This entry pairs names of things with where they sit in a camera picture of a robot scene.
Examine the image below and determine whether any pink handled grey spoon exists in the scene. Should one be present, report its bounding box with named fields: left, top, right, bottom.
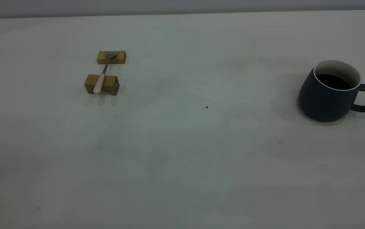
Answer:
left=93, top=52, right=118, bottom=94

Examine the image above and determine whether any dark grey ceramic mug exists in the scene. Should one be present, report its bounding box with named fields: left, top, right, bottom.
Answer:
left=298, top=60, right=365, bottom=123

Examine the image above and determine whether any dark coffee liquid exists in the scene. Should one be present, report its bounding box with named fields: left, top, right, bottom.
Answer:
left=316, top=74, right=353, bottom=90

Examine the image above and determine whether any arched wooden block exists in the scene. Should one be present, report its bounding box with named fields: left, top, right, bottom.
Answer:
left=84, top=74, right=120, bottom=96

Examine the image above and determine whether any flat rectangular wooden block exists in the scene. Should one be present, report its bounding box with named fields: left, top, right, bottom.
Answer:
left=97, top=51, right=126, bottom=65

